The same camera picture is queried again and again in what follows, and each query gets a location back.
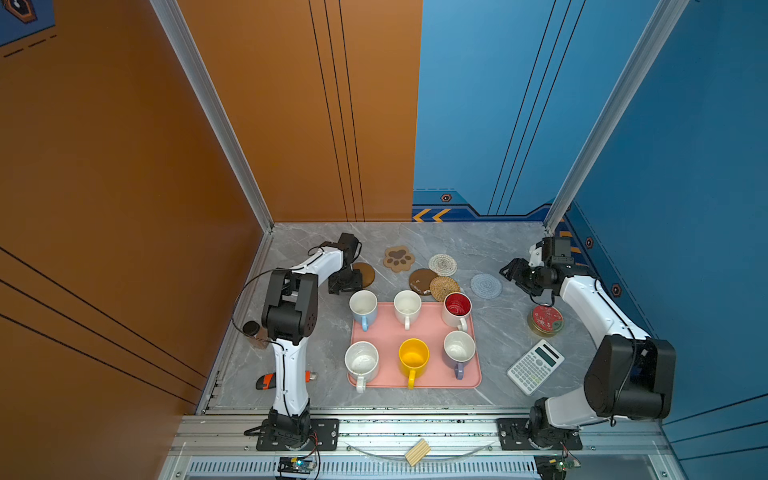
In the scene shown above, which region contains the white mug back middle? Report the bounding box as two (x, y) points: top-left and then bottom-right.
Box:
(393, 290), (422, 331)

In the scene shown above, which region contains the orange black utility knife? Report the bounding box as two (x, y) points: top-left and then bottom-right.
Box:
(255, 371), (317, 390)

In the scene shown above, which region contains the grey aluminium corner post right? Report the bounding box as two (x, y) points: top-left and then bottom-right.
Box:
(544, 0), (689, 236)

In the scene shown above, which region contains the light blue mug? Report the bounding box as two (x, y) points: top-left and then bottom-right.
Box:
(349, 290), (378, 332)

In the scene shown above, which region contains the circuit board right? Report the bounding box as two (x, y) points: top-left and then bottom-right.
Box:
(534, 457), (581, 480)

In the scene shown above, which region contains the paw shaped cork coaster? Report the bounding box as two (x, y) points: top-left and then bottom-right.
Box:
(382, 245), (415, 273)

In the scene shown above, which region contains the white scientific calculator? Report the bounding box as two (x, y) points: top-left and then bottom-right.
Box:
(506, 339), (565, 396)

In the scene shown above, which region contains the small wooden block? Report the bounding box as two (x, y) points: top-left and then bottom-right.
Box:
(404, 438), (431, 467)

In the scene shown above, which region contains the aluminium front rail frame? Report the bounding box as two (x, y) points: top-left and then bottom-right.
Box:
(158, 408), (686, 479)

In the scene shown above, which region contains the green circuit board left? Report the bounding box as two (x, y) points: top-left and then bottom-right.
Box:
(276, 457), (317, 479)

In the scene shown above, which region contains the light blue woven coaster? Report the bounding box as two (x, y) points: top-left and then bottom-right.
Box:
(470, 273), (503, 300)

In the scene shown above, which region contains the grey aluminium corner post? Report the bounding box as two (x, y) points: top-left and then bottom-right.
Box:
(544, 0), (689, 236)
(150, 0), (274, 234)

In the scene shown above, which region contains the spice jar black lid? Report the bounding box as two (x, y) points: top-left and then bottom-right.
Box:
(242, 320), (270, 350)

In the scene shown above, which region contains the cream multicolour woven coaster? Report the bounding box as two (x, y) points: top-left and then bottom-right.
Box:
(428, 254), (458, 277)

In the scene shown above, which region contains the white mug red inside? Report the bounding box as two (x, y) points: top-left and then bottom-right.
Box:
(441, 292), (472, 332)

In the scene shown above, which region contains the pink plastic tray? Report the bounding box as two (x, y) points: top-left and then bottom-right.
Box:
(350, 302), (482, 389)

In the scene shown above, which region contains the yellow mug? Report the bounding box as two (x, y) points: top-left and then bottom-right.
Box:
(398, 338), (430, 390)

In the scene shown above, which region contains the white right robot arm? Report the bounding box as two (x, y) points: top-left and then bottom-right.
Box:
(500, 258), (677, 449)

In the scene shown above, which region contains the tan rattan coaster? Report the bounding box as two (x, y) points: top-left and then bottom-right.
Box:
(429, 276), (461, 302)

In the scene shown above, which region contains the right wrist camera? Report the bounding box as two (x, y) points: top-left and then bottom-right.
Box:
(529, 236), (575, 267)

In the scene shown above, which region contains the white mug front left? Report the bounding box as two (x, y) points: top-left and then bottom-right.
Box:
(344, 341), (380, 393)

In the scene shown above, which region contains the round brown wooden coaster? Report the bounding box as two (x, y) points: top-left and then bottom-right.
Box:
(353, 262), (376, 288)

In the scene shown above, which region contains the chipped brown wooden coaster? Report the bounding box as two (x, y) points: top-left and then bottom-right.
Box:
(409, 268), (438, 296)

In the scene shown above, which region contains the lilac mug white inside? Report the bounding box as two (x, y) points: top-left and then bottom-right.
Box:
(442, 330), (476, 381)

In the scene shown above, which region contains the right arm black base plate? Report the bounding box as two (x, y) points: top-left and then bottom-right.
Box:
(496, 418), (583, 451)

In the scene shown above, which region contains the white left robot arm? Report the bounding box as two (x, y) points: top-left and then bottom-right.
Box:
(261, 241), (362, 441)

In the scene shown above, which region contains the grey aluminium corner post left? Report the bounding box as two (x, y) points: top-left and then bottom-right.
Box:
(150, 0), (274, 234)

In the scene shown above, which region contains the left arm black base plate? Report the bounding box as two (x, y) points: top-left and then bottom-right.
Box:
(256, 418), (339, 453)

